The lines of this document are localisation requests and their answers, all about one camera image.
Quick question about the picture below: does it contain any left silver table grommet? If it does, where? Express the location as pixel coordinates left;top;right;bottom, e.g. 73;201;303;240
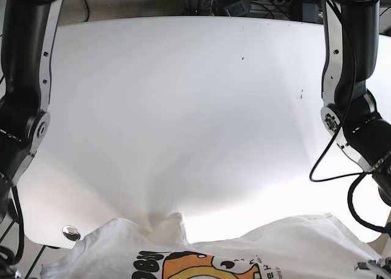
62;225;81;242

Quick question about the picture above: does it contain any white printed T-shirt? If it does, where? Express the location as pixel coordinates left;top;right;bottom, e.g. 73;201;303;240
40;213;379;278

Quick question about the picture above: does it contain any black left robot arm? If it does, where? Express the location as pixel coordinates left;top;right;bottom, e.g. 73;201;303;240
321;0;390;234

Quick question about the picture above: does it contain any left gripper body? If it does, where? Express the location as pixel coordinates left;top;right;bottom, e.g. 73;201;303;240
354;258;390;279

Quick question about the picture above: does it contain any black power adapter box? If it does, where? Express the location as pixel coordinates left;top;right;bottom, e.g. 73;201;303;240
290;0;323;23

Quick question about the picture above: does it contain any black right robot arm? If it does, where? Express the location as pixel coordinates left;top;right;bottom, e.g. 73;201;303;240
1;0;64;278

